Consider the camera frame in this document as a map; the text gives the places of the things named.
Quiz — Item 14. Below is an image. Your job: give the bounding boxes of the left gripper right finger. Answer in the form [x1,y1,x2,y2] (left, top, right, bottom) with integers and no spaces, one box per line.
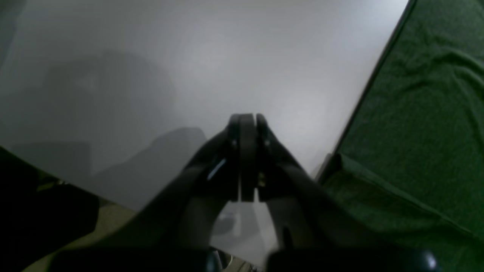
[241,114,435,265]

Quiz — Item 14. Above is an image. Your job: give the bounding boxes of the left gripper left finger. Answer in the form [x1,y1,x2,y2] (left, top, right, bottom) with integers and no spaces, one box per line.
[51,114,241,265]

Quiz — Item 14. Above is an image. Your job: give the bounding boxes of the dark green t-shirt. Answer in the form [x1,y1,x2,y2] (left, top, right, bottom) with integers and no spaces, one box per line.
[320,0,484,272]

